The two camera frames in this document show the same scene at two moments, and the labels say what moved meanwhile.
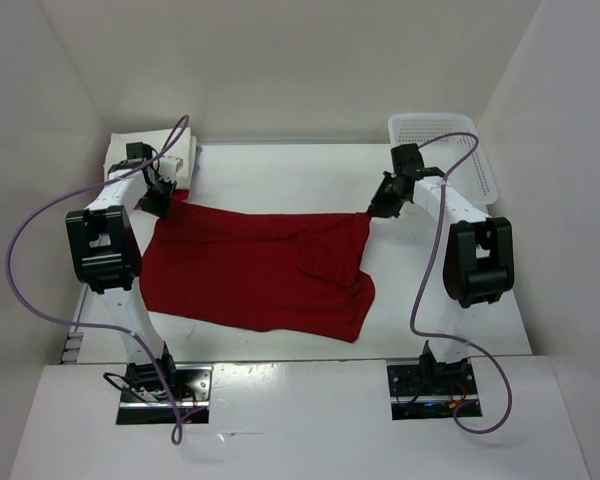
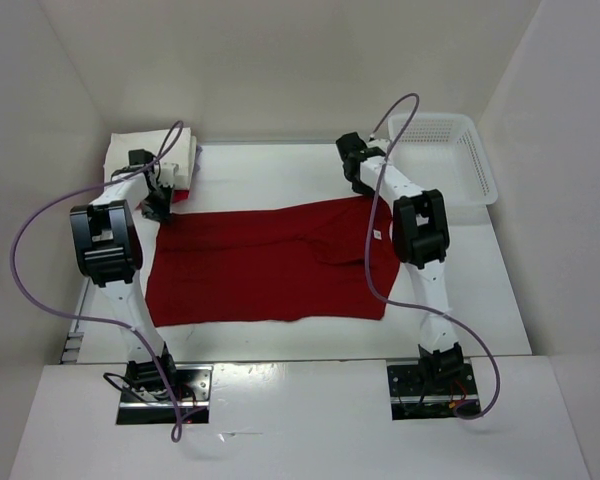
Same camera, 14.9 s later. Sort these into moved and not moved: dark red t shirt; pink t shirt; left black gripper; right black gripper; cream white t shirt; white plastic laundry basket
Moved: dark red t shirt; right black gripper
Not moved: white plastic laundry basket; pink t shirt; cream white t shirt; left black gripper
